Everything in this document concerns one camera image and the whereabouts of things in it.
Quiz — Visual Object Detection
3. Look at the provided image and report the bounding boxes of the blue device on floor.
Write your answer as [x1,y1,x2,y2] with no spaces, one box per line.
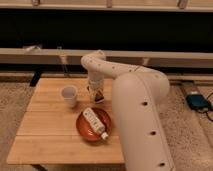
[186,94,211,110]

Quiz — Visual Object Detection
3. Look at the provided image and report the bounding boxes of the black eraser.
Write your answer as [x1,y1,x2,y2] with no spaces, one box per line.
[95,92,104,103]

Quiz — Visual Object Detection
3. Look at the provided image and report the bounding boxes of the black cable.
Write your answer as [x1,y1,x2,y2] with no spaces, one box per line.
[196,91,213,122]

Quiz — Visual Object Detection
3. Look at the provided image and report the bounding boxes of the wooden bench rail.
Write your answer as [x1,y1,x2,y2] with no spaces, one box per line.
[0,48,213,68]

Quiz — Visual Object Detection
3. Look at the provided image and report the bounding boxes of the red-brown bowl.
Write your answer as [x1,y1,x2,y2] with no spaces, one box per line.
[76,107,112,142]

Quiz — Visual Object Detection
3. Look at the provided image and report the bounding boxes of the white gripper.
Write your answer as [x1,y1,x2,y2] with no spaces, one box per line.
[87,71,104,102]

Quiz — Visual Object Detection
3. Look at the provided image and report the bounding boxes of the wooden table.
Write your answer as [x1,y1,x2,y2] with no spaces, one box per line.
[7,78,123,165]

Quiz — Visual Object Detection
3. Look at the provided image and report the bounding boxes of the white bottle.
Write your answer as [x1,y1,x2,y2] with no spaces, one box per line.
[83,108,109,140]

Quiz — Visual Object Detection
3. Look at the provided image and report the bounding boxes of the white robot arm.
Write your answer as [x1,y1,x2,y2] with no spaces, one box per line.
[81,50,176,171]

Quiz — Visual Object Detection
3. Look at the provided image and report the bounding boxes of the white plastic cup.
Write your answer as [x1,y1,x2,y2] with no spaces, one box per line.
[60,86,78,108]

